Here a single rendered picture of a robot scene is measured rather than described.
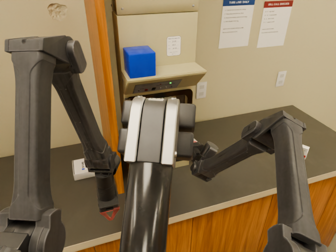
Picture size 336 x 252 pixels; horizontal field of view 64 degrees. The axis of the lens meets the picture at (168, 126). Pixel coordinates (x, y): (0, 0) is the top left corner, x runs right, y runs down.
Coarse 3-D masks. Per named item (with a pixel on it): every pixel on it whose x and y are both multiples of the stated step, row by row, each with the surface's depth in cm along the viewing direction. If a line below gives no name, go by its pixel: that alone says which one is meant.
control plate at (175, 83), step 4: (172, 80) 107; (176, 80) 108; (180, 80) 109; (140, 84) 103; (144, 84) 104; (148, 84) 105; (152, 84) 106; (156, 84) 107; (160, 84) 108; (164, 84) 109; (168, 84) 110; (172, 84) 111; (176, 84) 112; (136, 88) 106; (140, 88) 107; (144, 88) 108; (148, 88) 109; (156, 88) 111; (164, 88) 113; (136, 92) 110
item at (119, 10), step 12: (120, 0) 94; (132, 0) 96; (144, 0) 97; (156, 0) 98; (168, 0) 100; (180, 0) 101; (192, 0) 103; (120, 12) 96; (132, 12) 98; (144, 12) 99; (156, 12) 101
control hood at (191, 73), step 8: (176, 64) 113; (184, 64) 113; (192, 64) 113; (160, 72) 104; (168, 72) 105; (176, 72) 105; (184, 72) 105; (192, 72) 106; (200, 72) 106; (128, 80) 98; (136, 80) 99; (144, 80) 100; (152, 80) 102; (160, 80) 104; (168, 80) 106; (184, 80) 110; (192, 80) 112; (128, 88) 104; (168, 88) 115
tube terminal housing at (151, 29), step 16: (112, 16) 105; (128, 16) 98; (144, 16) 100; (160, 16) 102; (176, 16) 104; (192, 16) 106; (128, 32) 101; (144, 32) 103; (160, 32) 105; (176, 32) 107; (192, 32) 109; (160, 48) 108; (192, 48) 113; (160, 64) 112; (128, 96) 114
